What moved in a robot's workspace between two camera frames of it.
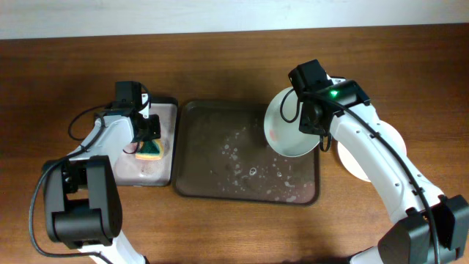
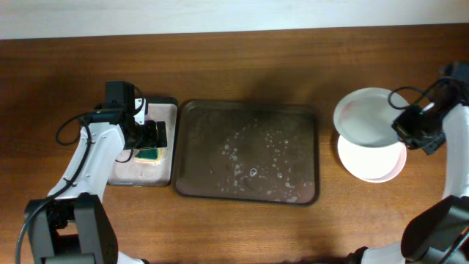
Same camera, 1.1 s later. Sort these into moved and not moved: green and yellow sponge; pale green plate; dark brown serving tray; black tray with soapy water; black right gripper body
Moved: pale green plate; black right gripper body
Not moved: green and yellow sponge; black tray with soapy water; dark brown serving tray
